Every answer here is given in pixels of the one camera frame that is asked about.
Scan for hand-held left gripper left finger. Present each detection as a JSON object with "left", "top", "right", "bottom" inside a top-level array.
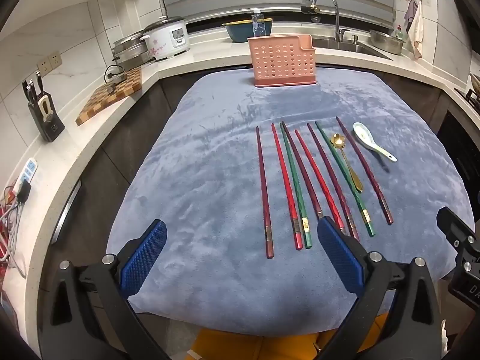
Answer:
[{"left": 49, "top": 219, "right": 173, "bottom": 360}]

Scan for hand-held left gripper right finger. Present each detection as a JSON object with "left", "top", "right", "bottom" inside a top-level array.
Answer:
[{"left": 317, "top": 215, "right": 449, "bottom": 360}]

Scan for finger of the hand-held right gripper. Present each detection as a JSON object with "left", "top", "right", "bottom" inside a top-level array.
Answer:
[{"left": 437, "top": 206, "right": 480, "bottom": 274}]

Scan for dark red chopstick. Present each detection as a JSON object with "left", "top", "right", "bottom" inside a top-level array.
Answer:
[
  {"left": 307, "top": 122, "right": 361, "bottom": 241},
  {"left": 335, "top": 116, "right": 394, "bottom": 226},
  {"left": 281, "top": 121, "right": 325, "bottom": 220},
  {"left": 256, "top": 126, "right": 275, "bottom": 259}
]

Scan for bright red chopstick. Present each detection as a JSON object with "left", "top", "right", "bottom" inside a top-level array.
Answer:
[
  {"left": 295, "top": 129, "right": 347, "bottom": 235},
  {"left": 271, "top": 123, "right": 304, "bottom": 251}
]

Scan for gold flower spoon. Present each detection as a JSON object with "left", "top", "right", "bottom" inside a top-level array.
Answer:
[{"left": 329, "top": 133, "right": 364, "bottom": 194}]

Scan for white ceramic soup spoon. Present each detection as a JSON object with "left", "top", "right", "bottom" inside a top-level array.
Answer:
[{"left": 352, "top": 122, "right": 398, "bottom": 163}]

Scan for pink perforated utensil holder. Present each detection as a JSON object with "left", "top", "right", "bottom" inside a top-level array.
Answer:
[{"left": 247, "top": 34, "right": 317, "bottom": 89}]

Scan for blue grey plush blanket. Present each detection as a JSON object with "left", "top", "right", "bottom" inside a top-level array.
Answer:
[{"left": 107, "top": 68, "right": 475, "bottom": 336}]

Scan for yellow fabric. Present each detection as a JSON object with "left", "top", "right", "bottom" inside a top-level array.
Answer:
[{"left": 189, "top": 313, "right": 391, "bottom": 360}]

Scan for gas stove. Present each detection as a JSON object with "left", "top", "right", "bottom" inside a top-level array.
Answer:
[{"left": 454, "top": 73, "right": 480, "bottom": 111}]

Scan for black plug adapter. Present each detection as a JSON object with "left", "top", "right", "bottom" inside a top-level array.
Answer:
[{"left": 15, "top": 180, "right": 32, "bottom": 203}]

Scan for white blue power strip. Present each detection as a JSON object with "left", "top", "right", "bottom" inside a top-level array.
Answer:
[{"left": 15, "top": 157, "right": 39, "bottom": 186}]

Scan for black knife block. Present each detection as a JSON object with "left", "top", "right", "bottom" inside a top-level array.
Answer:
[{"left": 27, "top": 94, "right": 66, "bottom": 143}]

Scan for chequered wooden cutting board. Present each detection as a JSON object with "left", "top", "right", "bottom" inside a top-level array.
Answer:
[{"left": 75, "top": 67, "right": 143, "bottom": 127}]

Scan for pale hanging towel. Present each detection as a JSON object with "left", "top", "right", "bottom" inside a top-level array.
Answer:
[{"left": 409, "top": 0, "right": 425, "bottom": 60}]

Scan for stainless steel bowl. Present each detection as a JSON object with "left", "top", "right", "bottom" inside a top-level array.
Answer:
[{"left": 369, "top": 29, "right": 407, "bottom": 54}]

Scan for stainless steel sink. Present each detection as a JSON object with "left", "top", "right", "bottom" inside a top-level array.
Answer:
[{"left": 311, "top": 35, "right": 392, "bottom": 61}]

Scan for stainless steel steamer pot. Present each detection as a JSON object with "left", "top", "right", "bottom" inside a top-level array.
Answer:
[{"left": 111, "top": 32, "right": 156, "bottom": 72}]

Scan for grey hanging cloth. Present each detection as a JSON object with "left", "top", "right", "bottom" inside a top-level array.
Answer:
[{"left": 403, "top": 0, "right": 418, "bottom": 32}]

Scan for white floral rice cooker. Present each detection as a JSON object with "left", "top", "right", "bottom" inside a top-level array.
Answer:
[{"left": 140, "top": 16, "right": 190, "bottom": 62}]

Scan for chrome kitchen faucet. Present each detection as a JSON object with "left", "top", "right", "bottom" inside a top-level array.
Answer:
[{"left": 302, "top": 0, "right": 349, "bottom": 42}]

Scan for blue basin with yellow rim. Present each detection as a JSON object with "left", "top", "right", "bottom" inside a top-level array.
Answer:
[{"left": 222, "top": 19, "right": 272, "bottom": 43}]

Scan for clear plastic bottle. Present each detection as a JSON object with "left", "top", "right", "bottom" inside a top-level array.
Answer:
[{"left": 251, "top": 9, "right": 266, "bottom": 38}]

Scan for bundle of white cables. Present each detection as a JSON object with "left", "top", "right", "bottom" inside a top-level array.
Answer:
[{"left": 0, "top": 195, "right": 28, "bottom": 271}]

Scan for white handled kitchen scissors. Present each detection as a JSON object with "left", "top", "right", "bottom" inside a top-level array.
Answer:
[{"left": 38, "top": 95, "right": 54, "bottom": 121}]

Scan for black power cord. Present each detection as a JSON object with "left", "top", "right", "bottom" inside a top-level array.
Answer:
[{"left": 104, "top": 64, "right": 126, "bottom": 83}]

